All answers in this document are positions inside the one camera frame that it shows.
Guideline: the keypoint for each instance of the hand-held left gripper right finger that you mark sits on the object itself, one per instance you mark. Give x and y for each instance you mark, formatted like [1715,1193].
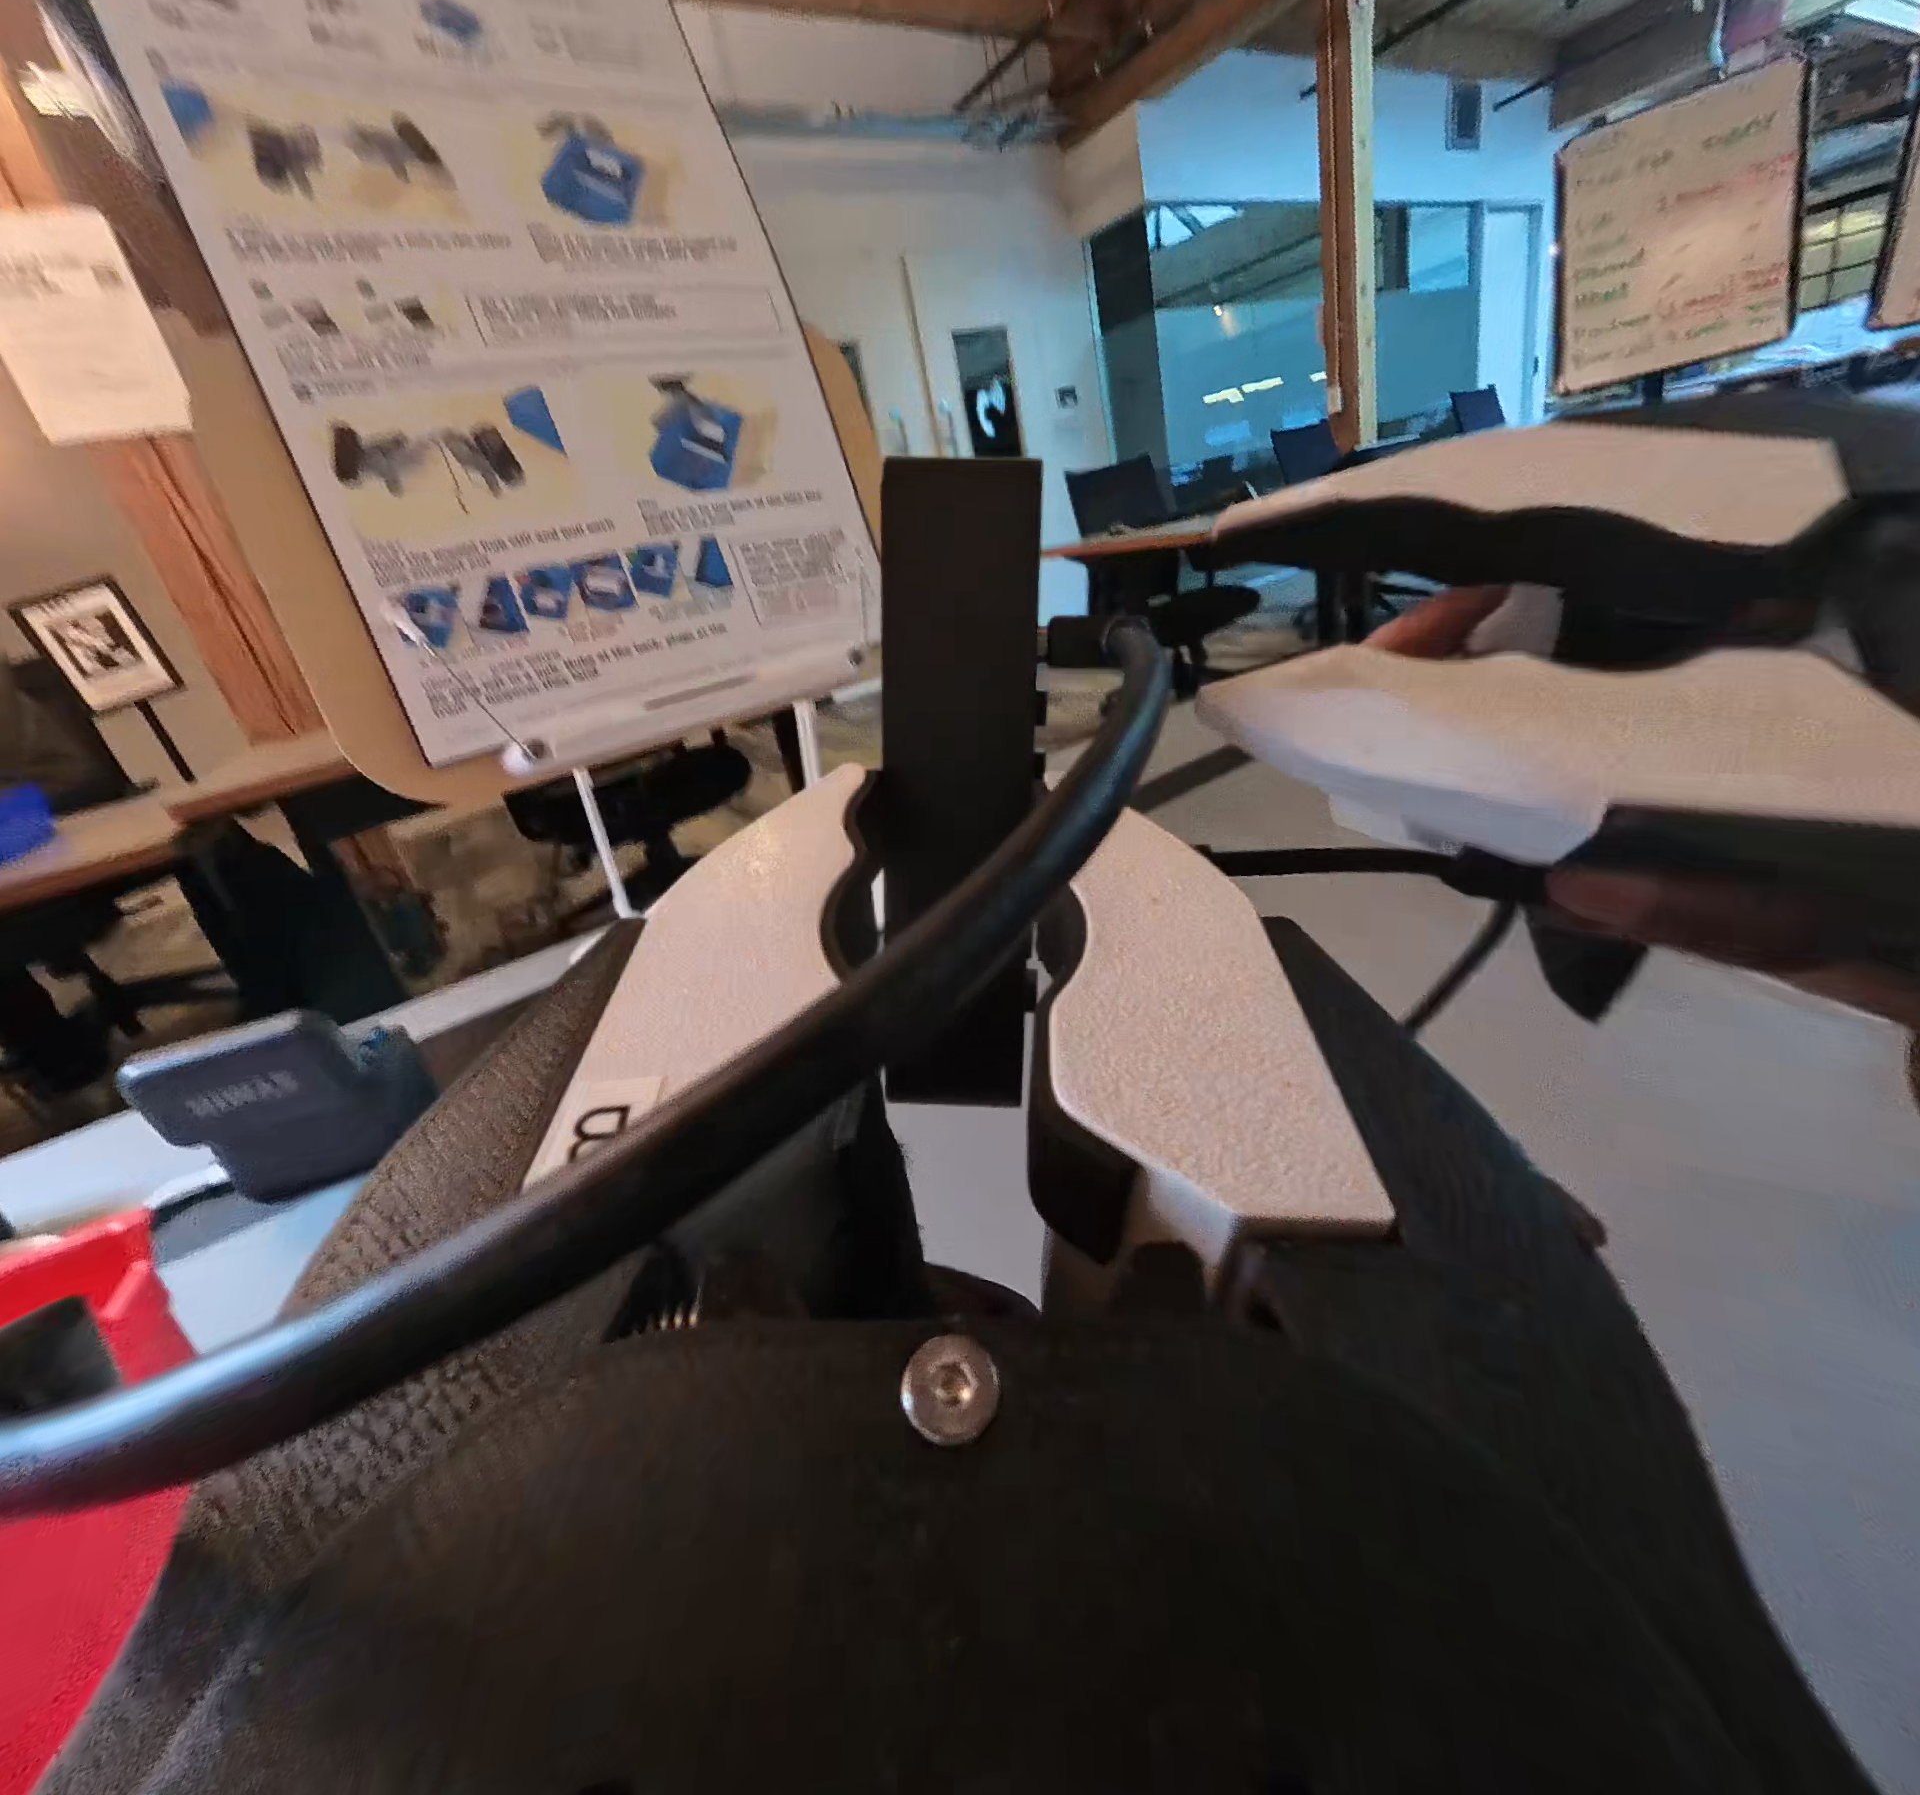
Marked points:
[1200,1060]

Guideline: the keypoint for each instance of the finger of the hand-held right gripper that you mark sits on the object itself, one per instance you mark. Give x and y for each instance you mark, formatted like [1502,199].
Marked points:
[1575,476]
[1575,746]

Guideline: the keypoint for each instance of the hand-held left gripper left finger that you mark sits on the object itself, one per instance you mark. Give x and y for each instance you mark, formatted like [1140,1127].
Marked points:
[718,954]

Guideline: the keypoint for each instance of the black usb hub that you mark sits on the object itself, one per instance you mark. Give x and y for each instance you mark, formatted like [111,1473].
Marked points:
[961,580]

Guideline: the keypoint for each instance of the red plastic bin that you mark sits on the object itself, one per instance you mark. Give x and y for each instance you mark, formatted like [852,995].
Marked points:
[76,1598]

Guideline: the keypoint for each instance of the person's right hand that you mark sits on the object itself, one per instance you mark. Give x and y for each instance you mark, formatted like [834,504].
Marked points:
[1768,948]

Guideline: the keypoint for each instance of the black office chair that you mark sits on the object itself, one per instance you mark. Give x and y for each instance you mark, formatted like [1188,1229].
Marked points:
[675,790]
[1119,498]

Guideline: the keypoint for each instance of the handwritten whiteboard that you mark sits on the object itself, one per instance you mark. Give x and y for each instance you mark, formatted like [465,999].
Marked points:
[1678,222]

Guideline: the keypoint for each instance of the grey clamp block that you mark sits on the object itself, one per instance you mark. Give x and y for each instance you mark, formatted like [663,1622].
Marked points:
[254,1105]

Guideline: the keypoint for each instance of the wooden office desk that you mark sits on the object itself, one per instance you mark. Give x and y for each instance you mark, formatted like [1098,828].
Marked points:
[254,773]

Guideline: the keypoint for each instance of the black sign white symbol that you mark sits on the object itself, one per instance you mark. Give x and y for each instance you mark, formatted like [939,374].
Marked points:
[991,392]

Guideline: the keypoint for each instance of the framed black white marker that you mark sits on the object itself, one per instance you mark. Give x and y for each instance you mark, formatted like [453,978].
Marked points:
[95,641]

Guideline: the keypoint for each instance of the blue plastic bin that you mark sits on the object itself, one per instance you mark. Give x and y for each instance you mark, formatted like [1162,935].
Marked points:
[22,823]

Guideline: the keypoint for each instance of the instruction poster board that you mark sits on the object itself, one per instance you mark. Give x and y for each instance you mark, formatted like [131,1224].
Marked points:
[450,252]

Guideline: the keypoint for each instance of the white paper notice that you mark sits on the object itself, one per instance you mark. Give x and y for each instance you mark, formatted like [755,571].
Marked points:
[91,327]

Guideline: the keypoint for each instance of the wooden support post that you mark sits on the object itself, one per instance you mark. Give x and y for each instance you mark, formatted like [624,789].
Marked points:
[1346,175]

